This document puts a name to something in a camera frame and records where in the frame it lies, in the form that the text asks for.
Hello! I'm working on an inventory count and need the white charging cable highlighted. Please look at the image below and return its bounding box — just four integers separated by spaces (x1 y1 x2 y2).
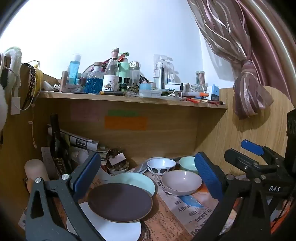
20 60 41 149

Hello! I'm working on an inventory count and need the white polka dot bowl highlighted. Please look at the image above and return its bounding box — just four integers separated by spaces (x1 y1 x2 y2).
147 157 177 174

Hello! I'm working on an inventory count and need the green sticky note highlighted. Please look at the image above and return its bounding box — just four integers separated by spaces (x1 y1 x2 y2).
108 110 139 117

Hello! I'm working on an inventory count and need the vintage brown print paper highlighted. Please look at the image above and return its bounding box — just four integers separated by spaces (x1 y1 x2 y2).
18 162 195 241

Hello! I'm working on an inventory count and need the orange cap marker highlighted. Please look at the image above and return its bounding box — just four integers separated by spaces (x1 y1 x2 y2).
185 91 210 98

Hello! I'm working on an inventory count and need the cotton swab jar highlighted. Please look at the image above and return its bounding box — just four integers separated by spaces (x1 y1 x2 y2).
196 71 206 92

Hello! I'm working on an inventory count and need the white plush toy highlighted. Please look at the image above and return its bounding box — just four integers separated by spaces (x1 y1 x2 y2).
0 46 22 130

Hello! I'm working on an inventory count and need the lilac grey bowl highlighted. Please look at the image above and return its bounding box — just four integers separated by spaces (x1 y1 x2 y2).
161 170 203 196

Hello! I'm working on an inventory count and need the black gold pen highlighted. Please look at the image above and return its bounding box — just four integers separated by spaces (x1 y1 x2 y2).
100 90 127 96

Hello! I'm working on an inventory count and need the small dark ink bottle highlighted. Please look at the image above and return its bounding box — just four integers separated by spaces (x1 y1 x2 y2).
119 77 130 91

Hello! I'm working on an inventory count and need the stack of rolled newspapers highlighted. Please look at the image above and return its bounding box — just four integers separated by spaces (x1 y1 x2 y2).
47 124 99 154

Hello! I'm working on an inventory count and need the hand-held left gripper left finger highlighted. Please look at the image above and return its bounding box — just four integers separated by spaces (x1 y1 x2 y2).
25 152 109 241

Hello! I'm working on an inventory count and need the brown plate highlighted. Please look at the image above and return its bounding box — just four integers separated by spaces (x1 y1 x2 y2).
87 183 153 223

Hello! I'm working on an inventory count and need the tall blue liquid bottle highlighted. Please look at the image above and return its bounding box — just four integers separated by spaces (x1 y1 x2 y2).
69 54 81 85

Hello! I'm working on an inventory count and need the white plate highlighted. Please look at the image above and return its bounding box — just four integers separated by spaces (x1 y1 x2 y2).
66 202 142 241

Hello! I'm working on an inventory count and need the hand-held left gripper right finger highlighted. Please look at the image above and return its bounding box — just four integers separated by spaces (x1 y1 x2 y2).
192 152 273 241

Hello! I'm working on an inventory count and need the clear plastic blue lid box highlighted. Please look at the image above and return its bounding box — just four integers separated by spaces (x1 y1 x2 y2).
138 83 162 98

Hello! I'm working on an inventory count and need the white wall charger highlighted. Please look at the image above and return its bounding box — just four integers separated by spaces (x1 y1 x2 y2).
11 97 20 115

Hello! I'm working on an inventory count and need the folded grey white paper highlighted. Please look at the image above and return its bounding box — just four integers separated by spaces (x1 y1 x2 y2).
134 162 151 174

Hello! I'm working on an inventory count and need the white newspaper print paper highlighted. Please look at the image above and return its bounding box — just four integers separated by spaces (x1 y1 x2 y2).
148 173 222 237

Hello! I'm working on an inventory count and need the wooden shelf unit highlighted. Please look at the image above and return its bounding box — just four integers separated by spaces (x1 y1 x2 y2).
0 70 296 241

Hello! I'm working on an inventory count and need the silver lid glass jar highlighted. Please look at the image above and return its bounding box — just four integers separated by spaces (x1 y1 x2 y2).
129 61 141 85

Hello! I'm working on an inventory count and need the dark wine bottle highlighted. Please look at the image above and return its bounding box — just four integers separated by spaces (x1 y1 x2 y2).
50 113 70 179

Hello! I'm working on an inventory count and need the blue white sharpener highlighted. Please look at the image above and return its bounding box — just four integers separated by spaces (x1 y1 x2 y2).
207 84 220 101

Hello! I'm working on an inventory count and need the pale pink mug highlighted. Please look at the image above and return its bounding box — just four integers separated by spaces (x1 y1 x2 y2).
24 159 50 193

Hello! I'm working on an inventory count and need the orange sticky note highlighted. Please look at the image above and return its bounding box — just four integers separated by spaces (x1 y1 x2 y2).
105 116 147 130

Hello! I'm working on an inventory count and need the pink sticky note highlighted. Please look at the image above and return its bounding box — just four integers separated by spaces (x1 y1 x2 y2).
70 109 102 122

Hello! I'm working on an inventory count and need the clear blister pack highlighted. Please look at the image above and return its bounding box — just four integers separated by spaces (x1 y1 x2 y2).
153 54 175 90

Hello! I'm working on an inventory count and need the clear white label bottle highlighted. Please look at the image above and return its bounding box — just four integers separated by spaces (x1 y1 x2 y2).
102 48 120 92

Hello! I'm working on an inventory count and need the faceted glass blue bottle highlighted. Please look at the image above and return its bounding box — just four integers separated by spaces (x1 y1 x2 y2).
86 62 103 94

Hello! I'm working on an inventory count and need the light blue plate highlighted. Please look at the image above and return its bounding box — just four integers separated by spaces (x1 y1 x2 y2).
111 173 156 197

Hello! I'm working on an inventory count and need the pink cosmetic tube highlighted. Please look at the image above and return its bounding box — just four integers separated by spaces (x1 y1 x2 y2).
59 71 68 93

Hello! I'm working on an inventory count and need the striped mauve curtain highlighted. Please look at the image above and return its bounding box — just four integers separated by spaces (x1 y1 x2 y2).
187 0 296 120

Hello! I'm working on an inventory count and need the yellow object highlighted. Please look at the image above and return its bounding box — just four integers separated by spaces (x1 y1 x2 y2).
34 61 43 91

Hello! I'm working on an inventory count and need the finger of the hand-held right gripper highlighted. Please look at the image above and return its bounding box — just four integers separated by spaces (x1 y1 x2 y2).
224 149 262 179
241 140 281 163

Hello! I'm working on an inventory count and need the patterned brown headband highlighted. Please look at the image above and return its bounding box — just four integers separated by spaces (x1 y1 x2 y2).
20 64 37 110

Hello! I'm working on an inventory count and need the small bowl of trinkets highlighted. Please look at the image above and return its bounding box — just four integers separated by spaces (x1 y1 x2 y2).
107 160 129 175

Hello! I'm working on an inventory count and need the green pump bottle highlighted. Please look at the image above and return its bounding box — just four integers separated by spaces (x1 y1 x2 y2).
119 52 130 79

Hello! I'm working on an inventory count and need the orange cloth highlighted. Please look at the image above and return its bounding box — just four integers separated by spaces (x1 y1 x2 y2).
270 197 292 233

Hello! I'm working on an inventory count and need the mint green bowl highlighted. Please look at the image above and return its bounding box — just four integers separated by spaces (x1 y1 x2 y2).
179 156 199 174

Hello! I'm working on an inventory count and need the white paper card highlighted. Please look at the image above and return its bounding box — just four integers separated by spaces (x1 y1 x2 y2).
109 152 126 165

